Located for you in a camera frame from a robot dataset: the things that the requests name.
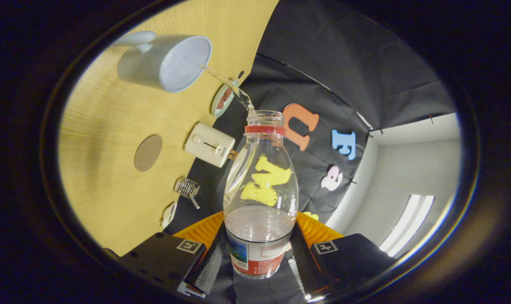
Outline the round brown coaster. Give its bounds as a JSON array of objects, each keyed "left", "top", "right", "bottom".
[{"left": 134, "top": 134, "right": 163, "bottom": 172}]

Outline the white toaster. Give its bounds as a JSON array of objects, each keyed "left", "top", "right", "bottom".
[{"left": 184, "top": 122, "right": 235, "bottom": 168}]

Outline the clear plastic juice bottle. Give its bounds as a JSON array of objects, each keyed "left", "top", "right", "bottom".
[{"left": 223, "top": 110, "right": 299, "bottom": 280}]

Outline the wooden table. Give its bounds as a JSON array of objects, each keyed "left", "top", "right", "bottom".
[{"left": 58, "top": 0, "right": 280, "bottom": 257}]

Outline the ceiling light panel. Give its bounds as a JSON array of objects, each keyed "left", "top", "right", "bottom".
[{"left": 379, "top": 194, "right": 435, "bottom": 258}]

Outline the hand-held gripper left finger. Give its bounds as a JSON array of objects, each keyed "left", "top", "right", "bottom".
[{"left": 120, "top": 211, "right": 228, "bottom": 298}]

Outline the pale green plate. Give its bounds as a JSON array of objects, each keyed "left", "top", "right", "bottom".
[{"left": 211, "top": 79, "right": 240, "bottom": 117}]

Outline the white cup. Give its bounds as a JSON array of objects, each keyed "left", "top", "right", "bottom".
[{"left": 112, "top": 30, "right": 213, "bottom": 93}]

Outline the white divided snack tray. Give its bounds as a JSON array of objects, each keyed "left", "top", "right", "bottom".
[{"left": 161, "top": 202, "right": 178, "bottom": 228}]

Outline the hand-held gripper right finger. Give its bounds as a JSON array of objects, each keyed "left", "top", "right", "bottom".
[{"left": 290, "top": 211, "right": 397, "bottom": 300}]

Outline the metal wire basket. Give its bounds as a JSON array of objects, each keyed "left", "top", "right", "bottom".
[{"left": 174, "top": 176, "right": 201, "bottom": 209}]

